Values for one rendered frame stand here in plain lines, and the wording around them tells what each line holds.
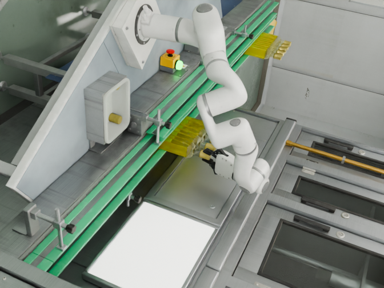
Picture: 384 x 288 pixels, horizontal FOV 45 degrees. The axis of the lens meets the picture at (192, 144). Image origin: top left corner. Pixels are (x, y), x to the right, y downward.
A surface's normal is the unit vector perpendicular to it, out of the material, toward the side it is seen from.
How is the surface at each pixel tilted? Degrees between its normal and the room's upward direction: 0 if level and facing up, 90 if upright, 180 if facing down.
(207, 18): 92
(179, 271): 90
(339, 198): 90
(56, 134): 0
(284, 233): 90
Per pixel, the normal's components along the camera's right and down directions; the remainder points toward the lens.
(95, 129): -0.41, 0.51
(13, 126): 0.07, -0.81
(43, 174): 0.91, 0.30
